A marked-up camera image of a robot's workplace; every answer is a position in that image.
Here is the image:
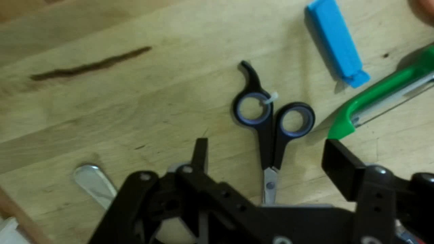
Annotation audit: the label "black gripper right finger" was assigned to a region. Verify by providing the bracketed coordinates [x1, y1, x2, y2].
[321, 140, 365, 202]

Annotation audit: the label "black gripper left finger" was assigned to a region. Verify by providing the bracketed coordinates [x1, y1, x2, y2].
[191, 138, 209, 172]

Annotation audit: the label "small black-handled scissors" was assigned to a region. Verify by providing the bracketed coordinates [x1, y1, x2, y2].
[232, 61, 316, 206]

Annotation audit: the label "metal spoon on countertop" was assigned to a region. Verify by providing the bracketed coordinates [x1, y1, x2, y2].
[73, 163, 116, 210]

